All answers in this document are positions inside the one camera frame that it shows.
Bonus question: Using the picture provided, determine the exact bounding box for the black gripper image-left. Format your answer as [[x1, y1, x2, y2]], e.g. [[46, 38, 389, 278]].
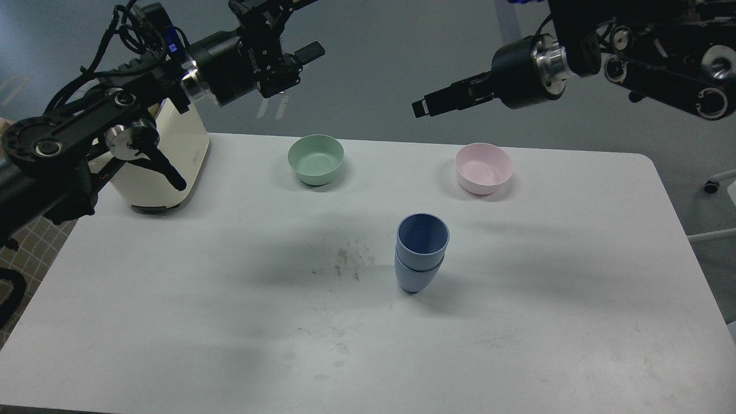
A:
[[184, 1, 325, 106]]

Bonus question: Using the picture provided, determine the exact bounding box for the cream toaster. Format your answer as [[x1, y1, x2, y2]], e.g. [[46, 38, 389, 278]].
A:
[[109, 100, 210, 214]]

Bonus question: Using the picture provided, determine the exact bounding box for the green bowl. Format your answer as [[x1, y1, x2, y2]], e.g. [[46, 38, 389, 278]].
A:
[[287, 135, 345, 186]]

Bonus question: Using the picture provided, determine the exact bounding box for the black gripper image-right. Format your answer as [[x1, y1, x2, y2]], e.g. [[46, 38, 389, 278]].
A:
[[412, 35, 559, 118]]

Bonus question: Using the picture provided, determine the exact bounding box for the white chair base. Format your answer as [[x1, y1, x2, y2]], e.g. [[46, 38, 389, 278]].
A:
[[687, 168, 736, 242]]

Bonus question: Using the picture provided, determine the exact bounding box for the pink bowl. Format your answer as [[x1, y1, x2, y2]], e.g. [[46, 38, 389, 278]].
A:
[[454, 143, 515, 196]]

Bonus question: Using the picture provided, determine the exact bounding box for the blue cup image-right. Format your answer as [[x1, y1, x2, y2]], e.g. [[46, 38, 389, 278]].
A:
[[395, 213, 450, 271]]

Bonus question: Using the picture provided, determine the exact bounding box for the blue cup image-left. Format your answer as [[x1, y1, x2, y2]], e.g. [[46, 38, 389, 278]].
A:
[[394, 254, 445, 294]]

